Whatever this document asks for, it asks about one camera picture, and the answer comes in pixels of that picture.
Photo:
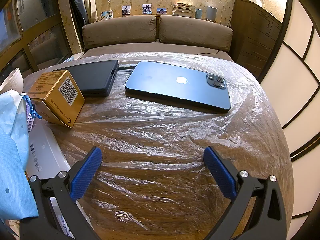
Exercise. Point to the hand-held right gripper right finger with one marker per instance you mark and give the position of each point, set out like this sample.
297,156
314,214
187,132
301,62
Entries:
220,175

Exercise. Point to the white rectangular box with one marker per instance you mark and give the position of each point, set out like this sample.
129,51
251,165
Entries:
47,150

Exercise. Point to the black flat case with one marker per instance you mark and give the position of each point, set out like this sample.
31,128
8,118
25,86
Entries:
95,80

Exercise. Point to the brown cardboard box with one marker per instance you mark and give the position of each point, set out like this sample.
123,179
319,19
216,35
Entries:
50,85

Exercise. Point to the brown sofa back cushion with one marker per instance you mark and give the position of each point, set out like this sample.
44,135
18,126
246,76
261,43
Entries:
120,30
195,31

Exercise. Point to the beige curtain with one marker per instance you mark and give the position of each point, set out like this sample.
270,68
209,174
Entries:
82,5

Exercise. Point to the white round plate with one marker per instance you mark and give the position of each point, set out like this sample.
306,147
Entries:
258,1

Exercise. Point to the blue smartphone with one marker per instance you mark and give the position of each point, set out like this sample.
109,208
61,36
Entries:
175,87

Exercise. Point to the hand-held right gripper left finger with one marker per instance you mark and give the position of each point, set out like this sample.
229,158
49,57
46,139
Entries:
85,172

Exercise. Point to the white panel sliding door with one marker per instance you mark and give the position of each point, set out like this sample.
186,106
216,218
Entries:
297,80

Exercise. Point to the small standing photo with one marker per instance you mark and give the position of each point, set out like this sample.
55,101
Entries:
126,10
161,11
106,15
147,9

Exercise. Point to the stack of books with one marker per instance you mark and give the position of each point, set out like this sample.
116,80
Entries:
183,10

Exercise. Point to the grey cylinder speaker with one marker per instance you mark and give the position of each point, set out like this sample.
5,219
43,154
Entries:
211,13

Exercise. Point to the wooden framed window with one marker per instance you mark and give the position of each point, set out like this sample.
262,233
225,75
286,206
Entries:
37,30

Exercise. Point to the dark wooden cabinet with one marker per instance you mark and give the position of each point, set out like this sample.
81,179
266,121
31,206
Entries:
255,35

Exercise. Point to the teal container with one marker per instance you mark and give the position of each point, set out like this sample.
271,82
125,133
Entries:
198,13

